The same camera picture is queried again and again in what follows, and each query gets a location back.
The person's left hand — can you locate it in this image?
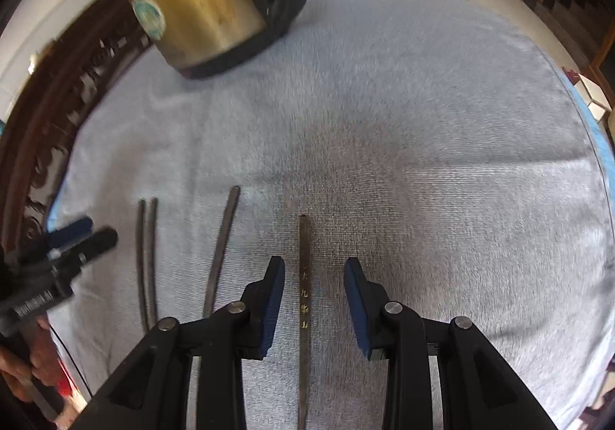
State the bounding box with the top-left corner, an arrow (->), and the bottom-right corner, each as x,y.
0,317 -> 63,412

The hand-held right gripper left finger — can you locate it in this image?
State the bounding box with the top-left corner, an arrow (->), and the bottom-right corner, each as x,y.
72,256 -> 286,430

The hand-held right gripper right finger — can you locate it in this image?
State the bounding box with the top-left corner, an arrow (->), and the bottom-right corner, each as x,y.
343,257 -> 560,430

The bronze electric kettle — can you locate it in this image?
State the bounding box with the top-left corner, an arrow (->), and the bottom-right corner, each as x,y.
118,0 -> 315,80

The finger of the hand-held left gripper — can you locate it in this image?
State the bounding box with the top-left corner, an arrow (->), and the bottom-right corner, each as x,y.
45,217 -> 94,251
45,227 -> 119,274

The small white stool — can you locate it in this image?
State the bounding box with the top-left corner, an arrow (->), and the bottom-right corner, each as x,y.
574,72 -> 615,123

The grey tablecloth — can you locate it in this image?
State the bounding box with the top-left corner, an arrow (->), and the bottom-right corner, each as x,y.
48,0 -> 615,430

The blue table cover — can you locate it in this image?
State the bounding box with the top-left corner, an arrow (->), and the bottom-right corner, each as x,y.
48,65 -> 615,243

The carved wooden sideboard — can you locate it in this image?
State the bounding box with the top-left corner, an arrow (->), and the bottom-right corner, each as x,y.
0,0 -> 159,258

